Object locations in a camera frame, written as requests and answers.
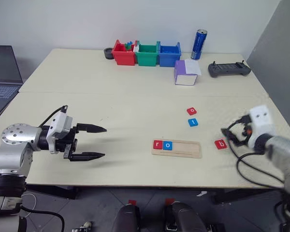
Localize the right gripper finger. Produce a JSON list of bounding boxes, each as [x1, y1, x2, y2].
[[221, 116, 245, 134], [221, 131, 245, 148]]

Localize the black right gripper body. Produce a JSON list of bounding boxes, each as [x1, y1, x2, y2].
[[240, 116, 253, 147]]

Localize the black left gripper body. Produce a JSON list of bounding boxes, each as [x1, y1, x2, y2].
[[55, 126, 78, 160]]

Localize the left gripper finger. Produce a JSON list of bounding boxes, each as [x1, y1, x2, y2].
[[76, 123, 108, 134], [70, 151, 106, 162]]

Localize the red letter b block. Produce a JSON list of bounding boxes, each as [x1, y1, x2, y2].
[[214, 138, 229, 151]]

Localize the wooden letter tray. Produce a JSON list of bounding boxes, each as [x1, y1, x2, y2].
[[150, 139, 203, 159]]

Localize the black handheld controller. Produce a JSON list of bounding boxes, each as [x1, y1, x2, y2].
[[208, 60, 252, 79]]

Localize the purple and white box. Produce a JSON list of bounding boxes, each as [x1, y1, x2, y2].
[[174, 60, 198, 86]]

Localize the white paper sheet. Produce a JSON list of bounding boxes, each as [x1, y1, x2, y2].
[[184, 58, 202, 76]]

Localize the dark rounded shape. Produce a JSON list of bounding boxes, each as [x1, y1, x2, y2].
[[112, 203, 141, 232], [164, 202, 206, 232]]

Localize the black round holder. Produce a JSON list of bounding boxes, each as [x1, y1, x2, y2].
[[104, 47, 116, 60]]

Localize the red plastic bin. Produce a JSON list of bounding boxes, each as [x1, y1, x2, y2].
[[112, 39, 136, 66]]

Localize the blue drink can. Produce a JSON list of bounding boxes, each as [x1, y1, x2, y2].
[[190, 29, 208, 61]]

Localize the green plastic bin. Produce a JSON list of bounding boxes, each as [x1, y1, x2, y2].
[[134, 41, 159, 67]]

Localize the grey laptop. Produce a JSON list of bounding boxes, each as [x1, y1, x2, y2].
[[0, 45, 24, 116]]

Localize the small coloured toy bricks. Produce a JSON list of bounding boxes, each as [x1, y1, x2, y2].
[[124, 40, 140, 53]]

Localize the blue plastic bin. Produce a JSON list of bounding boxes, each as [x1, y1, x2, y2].
[[157, 41, 182, 68]]

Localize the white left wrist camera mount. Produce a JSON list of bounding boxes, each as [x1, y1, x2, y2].
[[45, 111, 73, 155]]

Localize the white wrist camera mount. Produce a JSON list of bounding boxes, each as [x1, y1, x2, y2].
[[246, 104, 278, 151], [45, 111, 73, 155]]

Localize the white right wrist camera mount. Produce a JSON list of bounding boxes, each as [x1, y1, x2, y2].
[[246, 104, 278, 151]]

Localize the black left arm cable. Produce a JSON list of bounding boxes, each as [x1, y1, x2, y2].
[[38, 105, 69, 128]]

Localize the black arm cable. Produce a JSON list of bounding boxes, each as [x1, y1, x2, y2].
[[236, 151, 286, 189], [38, 105, 69, 128]]

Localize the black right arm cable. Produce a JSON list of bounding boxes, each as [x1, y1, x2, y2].
[[236, 151, 286, 189]]

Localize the black floor cable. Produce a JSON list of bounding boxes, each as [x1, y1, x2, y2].
[[18, 204, 65, 232]]

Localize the thin white cable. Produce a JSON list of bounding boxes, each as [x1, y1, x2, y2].
[[21, 191, 37, 214]]

